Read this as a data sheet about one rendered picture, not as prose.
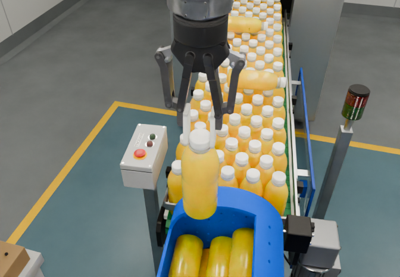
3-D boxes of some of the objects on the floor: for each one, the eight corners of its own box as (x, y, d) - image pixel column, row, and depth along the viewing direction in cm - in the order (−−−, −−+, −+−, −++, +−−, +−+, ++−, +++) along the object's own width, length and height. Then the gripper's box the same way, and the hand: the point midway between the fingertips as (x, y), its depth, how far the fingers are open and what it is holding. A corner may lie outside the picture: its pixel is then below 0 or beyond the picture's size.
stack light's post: (290, 293, 194) (341, 131, 124) (290, 286, 197) (339, 124, 127) (298, 295, 194) (353, 133, 124) (297, 287, 197) (352, 125, 127)
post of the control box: (160, 308, 188) (139, 170, 124) (162, 300, 191) (143, 161, 128) (168, 310, 188) (151, 171, 124) (169, 301, 191) (154, 162, 127)
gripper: (131, 16, 48) (147, 151, 63) (262, 25, 46) (246, 162, 61) (147, -5, 54) (158, 123, 69) (264, 2, 52) (249, 133, 67)
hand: (200, 126), depth 63 cm, fingers closed on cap, 4 cm apart
